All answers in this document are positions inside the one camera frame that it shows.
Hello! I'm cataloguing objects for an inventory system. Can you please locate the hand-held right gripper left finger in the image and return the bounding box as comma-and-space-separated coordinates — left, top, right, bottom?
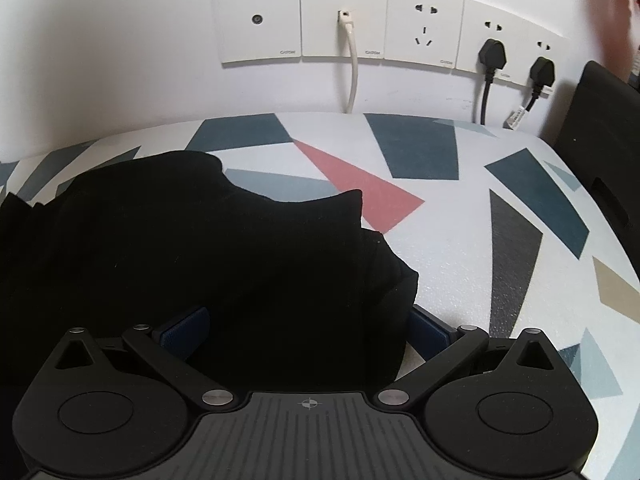
52, 306, 237, 412

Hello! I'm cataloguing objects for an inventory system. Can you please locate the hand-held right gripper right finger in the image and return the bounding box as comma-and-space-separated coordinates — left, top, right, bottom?
375, 304, 574, 409

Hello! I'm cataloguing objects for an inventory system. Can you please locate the black garment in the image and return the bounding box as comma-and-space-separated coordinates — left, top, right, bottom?
0, 150, 420, 413

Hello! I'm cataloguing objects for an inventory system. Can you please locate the geometric patterned table cover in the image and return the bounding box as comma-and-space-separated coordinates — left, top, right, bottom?
0, 112, 640, 480

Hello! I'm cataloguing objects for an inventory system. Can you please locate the black storage box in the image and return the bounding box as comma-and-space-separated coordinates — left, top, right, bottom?
549, 60, 640, 247

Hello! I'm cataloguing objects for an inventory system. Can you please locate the blurred skin-toned shape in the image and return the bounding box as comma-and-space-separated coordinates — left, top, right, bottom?
575, 0, 640, 77

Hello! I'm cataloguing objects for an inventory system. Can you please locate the white cable tag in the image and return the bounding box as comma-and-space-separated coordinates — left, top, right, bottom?
503, 104, 529, 131

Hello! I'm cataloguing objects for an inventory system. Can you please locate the white network cable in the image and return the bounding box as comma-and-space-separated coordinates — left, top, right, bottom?
337, 9, 361, 114

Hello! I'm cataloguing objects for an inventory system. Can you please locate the black power plug cable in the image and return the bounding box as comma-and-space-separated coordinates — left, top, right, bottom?
477, 38, 509, 125
522, 56, 556, 112

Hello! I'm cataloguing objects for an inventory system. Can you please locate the white power wall socket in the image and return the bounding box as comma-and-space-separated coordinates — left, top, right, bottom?
383, 0, 466, 72
457, 0, 539, 87
524, 22, 571, 92

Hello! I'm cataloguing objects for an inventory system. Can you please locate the white coaxial wall socket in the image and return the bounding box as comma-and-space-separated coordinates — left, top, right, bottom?
213, 0, 302, 65

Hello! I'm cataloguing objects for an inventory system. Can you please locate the white network wall socket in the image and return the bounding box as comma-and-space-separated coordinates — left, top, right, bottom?
299, 0, 389, 60

